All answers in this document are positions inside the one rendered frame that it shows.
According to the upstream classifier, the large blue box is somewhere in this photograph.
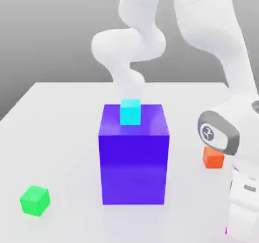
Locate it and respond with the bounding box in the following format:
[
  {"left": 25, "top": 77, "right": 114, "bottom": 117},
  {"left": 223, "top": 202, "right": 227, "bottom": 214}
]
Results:
[{"left": 98, "top": 104, "right": 170, "bottom": 206}]

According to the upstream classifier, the small orange cube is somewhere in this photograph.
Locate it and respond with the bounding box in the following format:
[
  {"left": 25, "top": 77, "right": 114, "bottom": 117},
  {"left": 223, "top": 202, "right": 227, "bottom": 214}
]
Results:
[{"left": 202, "top": 146, "right": 225, "bottom": 169}]

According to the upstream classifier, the small cyan cube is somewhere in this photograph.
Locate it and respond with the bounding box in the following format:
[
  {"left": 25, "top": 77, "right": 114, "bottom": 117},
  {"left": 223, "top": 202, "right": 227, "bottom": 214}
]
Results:
[{"left": 119, "top": 99, "right": 142, "bottom": 126}]

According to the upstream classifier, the small green cube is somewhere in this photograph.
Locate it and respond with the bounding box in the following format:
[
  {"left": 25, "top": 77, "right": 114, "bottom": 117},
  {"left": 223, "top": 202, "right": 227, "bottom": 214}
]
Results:
[{"left": 19, "top": 185, "right": 51, "bottom": 217}]

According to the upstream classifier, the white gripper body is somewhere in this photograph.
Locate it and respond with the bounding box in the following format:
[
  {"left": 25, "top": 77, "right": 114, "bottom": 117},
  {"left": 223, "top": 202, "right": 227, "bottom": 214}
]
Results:
[{"left": 226, "top": 194, "right": 259, "bottom": 243}]

